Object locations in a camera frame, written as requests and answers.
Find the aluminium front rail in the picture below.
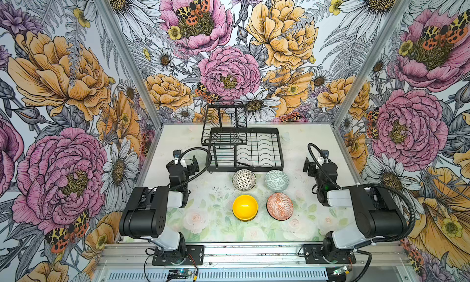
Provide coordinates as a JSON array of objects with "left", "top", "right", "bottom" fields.
[{"left": 97, "top": 242, "right": 409, "bottom": 271}]

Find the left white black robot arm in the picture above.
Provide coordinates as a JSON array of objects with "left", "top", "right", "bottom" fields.
[{"left": 119, "top": 150, "right": 200, "bottom": 266}]

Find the left green circuit board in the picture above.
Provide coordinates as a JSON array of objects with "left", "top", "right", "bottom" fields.
[{"left": 166, "top": 269, "right": 195, "bottom": 281}]

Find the brown dotted patterned bowl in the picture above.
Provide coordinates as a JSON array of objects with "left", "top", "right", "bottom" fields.
[{"left": 232, "top": 169, "right": 257, "bottom": 192}]

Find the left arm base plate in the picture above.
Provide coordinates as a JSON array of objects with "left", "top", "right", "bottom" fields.
[{"left": 151, "top": 245, "right": 205, "bottom": 266}]

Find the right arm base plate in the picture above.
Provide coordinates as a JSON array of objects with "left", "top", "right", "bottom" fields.
[{"left": 299, "top": 244, "right": 356, "bottom": 264}]

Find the red orange patterned bowl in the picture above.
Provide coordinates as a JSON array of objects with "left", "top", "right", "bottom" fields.
[{"left": 266, "top": 193, "right": 294, "bottom": 221}]

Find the green circuit board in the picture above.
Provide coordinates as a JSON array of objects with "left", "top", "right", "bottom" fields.
[
  {"left": 166, "top": 269, "right": 195, "bottom": 281},
  {"left": 332, "top": 266, "right": 350, "bottom": 275}
]

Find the green patterned bowl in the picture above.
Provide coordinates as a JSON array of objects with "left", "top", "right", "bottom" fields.
[{"left": 264, "top": 169, "right": 290, "bottom": 193}]

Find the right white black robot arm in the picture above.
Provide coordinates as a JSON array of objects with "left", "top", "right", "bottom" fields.
[{"left": 303, "top": 143, "right": 416, "bottom": 263}]

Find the yellow bowl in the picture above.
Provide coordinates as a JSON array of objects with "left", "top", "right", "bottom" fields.
[{"left": 232, "top": 195, "right": 259, "bottom": 222}]

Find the black wire dish rack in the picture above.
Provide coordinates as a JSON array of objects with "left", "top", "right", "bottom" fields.
[{"left": 201, "top": 101, "right": 284, "bottom": 173}]

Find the right black corrugated cable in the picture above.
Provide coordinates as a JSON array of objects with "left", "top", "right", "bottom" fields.
[{"left": 307, "top": 143, "right": 416, "bottom": 243}]

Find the right green circuit board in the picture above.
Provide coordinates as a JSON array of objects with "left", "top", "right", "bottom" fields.
[{"left": 332, "top": 266, "right": 350, "bottom": 275}]

